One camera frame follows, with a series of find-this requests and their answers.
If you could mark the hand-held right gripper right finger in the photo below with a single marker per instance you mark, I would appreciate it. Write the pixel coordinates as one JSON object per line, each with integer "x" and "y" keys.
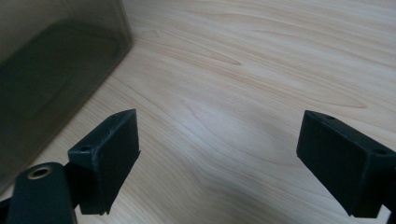
{"x": 339, "y": 168}

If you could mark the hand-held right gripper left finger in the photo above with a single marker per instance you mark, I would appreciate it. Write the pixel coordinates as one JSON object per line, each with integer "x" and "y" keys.
{"x": 109, "y": 161}

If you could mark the grey translucent storage box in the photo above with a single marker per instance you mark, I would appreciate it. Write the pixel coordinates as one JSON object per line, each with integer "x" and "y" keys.
{"x": 46, "y": 77}

